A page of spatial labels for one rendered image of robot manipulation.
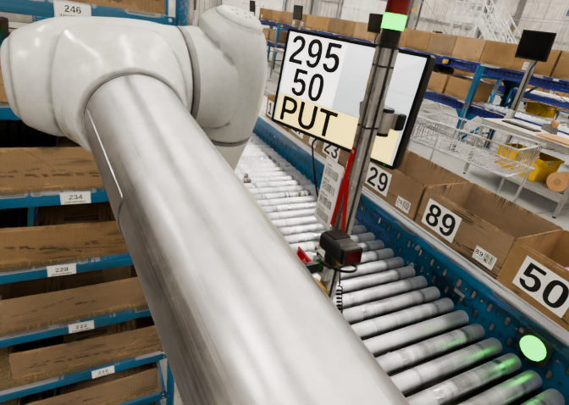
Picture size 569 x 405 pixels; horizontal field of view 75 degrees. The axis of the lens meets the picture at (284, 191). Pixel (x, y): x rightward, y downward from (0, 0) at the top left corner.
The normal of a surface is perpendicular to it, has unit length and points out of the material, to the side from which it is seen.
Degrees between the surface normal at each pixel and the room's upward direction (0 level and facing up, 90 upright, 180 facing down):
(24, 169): 91
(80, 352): 92
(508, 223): 89
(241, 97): 105
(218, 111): 114
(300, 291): 18
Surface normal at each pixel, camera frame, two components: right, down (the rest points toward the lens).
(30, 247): 0.37, 0.47
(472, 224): -0.88, 0.07
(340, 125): -0.67, 0.15
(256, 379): -0.26, -0.59
